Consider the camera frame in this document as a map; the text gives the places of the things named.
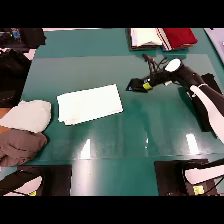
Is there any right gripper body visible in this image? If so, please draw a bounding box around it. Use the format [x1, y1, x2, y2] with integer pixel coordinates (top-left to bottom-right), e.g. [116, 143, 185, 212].
[125, 76, 155, 93]

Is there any white T-shirt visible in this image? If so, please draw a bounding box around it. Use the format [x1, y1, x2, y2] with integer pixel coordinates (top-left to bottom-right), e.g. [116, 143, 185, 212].
[56, 83, 125, 127]

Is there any white garment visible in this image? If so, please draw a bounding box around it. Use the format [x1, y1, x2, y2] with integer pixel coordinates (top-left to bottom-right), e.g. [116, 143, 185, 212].
[129, 28, 164, 50]

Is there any red garment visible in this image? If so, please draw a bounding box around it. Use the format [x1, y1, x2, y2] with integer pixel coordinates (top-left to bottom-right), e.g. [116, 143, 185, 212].
[162, 28, 199, 51]

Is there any cream garment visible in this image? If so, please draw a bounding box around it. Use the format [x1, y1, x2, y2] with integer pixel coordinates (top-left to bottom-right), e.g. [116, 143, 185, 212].
[0, 99, 53, 135]

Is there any brown garment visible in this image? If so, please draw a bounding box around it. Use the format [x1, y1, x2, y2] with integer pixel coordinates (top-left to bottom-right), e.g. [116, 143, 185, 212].
[0, 128, 49, 168]

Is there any black cable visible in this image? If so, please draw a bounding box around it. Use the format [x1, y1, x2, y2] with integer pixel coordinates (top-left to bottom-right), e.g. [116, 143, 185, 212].
[155, 56, 170, 73]

